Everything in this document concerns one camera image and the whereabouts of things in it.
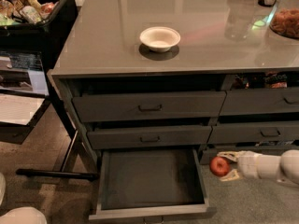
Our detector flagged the black bin of groceries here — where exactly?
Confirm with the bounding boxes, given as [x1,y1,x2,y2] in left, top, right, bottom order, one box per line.
[0,0,78,55]

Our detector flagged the middle left grey drawer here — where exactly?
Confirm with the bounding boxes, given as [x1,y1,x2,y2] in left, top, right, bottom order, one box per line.
[87,125,211,149]

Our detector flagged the grey drawer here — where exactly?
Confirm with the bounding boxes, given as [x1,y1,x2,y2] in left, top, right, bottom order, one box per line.
[200,145,299,165]
[220,87,299,116]
[207,121,299,144]
[87,125,211,149]
[72,91,225,122]

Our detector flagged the black side cart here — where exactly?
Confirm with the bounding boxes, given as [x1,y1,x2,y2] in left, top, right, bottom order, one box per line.
[0,49,99,181]

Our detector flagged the chip bag in drawer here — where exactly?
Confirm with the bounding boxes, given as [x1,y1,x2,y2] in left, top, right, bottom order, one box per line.
[232,72,288,89]

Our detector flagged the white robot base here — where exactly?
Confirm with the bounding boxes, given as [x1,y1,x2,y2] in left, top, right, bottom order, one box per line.
[0,173,48,224]

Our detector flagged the top right grey drawer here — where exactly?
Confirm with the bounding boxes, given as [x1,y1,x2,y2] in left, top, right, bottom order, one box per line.
[220,87,299,116]

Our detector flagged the top left grey drawer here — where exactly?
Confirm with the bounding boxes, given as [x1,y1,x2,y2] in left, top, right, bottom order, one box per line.
[72,91,225,122]

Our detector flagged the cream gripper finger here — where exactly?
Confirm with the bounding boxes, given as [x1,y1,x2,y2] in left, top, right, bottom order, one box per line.
[220,169,240,182]
[217,151,241,162]

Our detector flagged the clear jar of snacks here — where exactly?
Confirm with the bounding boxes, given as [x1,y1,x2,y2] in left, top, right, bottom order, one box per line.
[270,0,299,39]

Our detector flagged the red apple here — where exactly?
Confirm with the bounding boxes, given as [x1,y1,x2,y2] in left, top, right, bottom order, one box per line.
[209,157,230,177]

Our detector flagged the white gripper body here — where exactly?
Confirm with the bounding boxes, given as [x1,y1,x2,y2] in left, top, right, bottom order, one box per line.
[237,151,260,179]

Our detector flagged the grey counter cabinet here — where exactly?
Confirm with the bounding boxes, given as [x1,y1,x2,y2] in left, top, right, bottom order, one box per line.
[46,0,299,224]

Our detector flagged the middle right grey drawer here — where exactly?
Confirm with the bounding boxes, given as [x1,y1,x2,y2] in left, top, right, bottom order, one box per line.
[207,121,299,144]

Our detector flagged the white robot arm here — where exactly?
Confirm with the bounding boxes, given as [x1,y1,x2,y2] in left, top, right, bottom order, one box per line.
[217,149,299,188]

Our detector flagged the bottom right grey drawer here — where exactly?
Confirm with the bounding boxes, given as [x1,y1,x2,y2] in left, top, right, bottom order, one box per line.
[200,145,299,165]

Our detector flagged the open bottom left drawer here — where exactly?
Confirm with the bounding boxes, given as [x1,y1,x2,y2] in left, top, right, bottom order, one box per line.
[89,147,216,224]

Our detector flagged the white paper bowl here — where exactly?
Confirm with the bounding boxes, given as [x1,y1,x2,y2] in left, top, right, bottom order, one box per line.
[139,27,180,52]

